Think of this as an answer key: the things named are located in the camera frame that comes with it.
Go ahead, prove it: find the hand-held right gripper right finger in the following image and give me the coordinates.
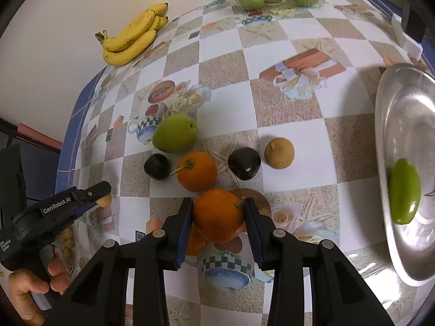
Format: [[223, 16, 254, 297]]
[[243, 198, 393, 326]]

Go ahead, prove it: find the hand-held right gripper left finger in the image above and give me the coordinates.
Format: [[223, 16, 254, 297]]
[[44, 197, 195, 326]]

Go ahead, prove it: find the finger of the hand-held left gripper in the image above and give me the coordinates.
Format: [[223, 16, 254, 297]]
[[76, 199, 103, 217], [75, 181, 113, 205]]

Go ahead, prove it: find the orange with stem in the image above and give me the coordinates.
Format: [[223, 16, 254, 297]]
[[176, 151, 218, 193], [192, 189, 246, 244]]

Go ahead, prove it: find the dark plum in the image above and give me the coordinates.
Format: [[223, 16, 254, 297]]
[[143, 154, 170, 181], [227, 147, 262, 181]]

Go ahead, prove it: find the brown round fruit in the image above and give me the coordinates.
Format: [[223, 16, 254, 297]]
[[264, 137, 294, 170]]

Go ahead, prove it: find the green apple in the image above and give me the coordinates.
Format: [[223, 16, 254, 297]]
[[152, 113, 198, 153]]

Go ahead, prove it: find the small oblong green fruit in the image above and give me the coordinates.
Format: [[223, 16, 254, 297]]
[[389, 158, 422, 225]]

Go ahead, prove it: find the silver metal plate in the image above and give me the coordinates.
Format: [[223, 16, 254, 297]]
[[375, 63, 435, 287]]

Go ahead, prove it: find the clear bag of small fruits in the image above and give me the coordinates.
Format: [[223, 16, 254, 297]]
[[54, 224, 83, 267]]

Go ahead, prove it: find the person's left hand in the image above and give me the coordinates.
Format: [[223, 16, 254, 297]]
[[8, 246, 74, 326]]

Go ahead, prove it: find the yellow banana bunch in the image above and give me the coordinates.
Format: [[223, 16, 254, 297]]
[[94, 3, 169, 66]]

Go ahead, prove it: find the checkered printed tablecloth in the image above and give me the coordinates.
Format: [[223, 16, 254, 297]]
[[56, 0, 435, 326]]

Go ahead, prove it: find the white holder with black box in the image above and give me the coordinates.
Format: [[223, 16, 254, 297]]
[[391, 2, 425, 58]]

